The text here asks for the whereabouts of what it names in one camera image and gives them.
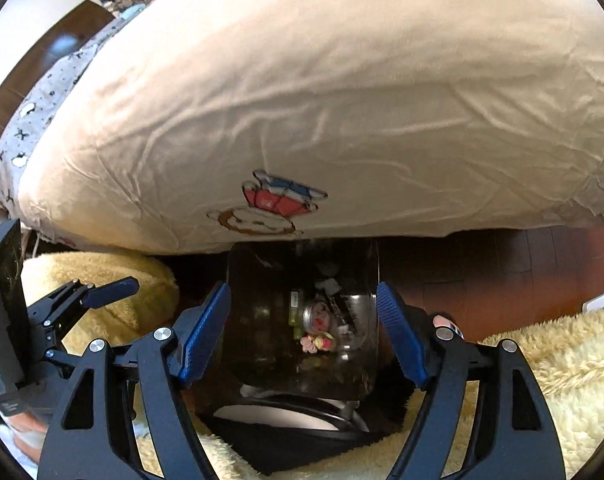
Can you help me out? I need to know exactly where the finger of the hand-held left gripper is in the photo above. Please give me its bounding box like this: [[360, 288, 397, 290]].
[[26, 276, 140, 353]]

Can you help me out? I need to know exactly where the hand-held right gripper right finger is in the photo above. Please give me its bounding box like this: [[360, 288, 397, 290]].
[[377, 282, 565, 480]]

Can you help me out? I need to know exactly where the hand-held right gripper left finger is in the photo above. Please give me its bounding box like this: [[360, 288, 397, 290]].
[[36, 281, 233, 480]]

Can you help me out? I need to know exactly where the person's left forearm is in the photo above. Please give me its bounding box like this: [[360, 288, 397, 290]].
[[0, 407, 50, 466]]

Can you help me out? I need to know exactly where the pink white object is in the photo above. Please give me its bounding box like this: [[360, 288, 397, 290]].
[[432, 312, 465, 341]]

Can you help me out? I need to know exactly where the clear plastic packaging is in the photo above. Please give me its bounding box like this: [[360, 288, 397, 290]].
[[332, 292, 377, 356]]

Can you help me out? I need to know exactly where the round jar with red label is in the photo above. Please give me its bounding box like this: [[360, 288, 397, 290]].
[[302, 300, 339, 336]]

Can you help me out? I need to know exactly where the small flower ornament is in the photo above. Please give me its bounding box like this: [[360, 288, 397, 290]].
[[300, 334, 335, 354]]

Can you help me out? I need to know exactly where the green tube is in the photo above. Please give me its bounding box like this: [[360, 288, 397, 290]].
[[288, 290, 305, 341]]

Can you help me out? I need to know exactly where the black white curved object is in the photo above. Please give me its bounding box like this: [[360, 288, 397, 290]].
[[202, 392, 383, 476]]

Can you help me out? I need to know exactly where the yellow fluffy rug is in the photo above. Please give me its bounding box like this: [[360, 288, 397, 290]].
[[19, 250, 604, 480]]

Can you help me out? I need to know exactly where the grey patterned bed sheet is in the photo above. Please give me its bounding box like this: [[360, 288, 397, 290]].
[[0, 5, 147, 211]]

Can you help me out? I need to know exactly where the cream printed blanket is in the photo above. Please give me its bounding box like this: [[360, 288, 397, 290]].
[[20, 0, 604, 256]]

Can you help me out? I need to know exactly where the dark wooden headboard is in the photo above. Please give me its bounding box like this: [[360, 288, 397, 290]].
[[0, 0, 115, 131]]

